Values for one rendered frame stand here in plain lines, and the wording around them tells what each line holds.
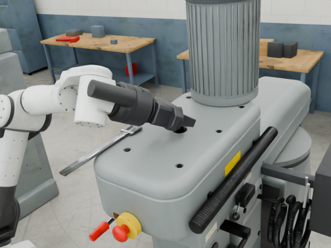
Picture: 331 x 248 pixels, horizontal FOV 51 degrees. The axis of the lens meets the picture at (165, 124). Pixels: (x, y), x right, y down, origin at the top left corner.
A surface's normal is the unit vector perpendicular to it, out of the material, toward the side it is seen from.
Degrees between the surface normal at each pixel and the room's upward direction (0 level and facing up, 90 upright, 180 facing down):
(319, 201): 90
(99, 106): 68
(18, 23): 90
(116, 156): 0
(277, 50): 90
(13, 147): 90
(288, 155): 0
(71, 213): 0
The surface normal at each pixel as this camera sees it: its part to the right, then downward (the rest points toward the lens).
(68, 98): 0.81, -0.02
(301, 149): -0.09, -0.88
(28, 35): 0.82, 0.19
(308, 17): -0.57, 0.43
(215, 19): -0.35, 0.46
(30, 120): 0.69, 0.46
